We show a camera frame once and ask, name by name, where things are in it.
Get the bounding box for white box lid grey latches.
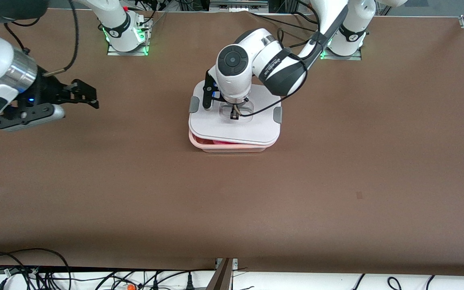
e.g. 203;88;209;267
188;80;283;146

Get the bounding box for pale pink plastic box base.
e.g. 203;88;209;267
188;131;279;154

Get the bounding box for table cover sheet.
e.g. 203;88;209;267
0;8;464;278

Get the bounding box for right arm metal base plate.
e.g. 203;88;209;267
106;18;151;57

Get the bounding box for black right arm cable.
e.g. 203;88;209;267
42;0;80;78

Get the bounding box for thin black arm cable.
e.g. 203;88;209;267
3;18;41;55

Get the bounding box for black cable on table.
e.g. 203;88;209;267
250;11;322;33

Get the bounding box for black looped cable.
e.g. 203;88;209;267
0;248;73;290

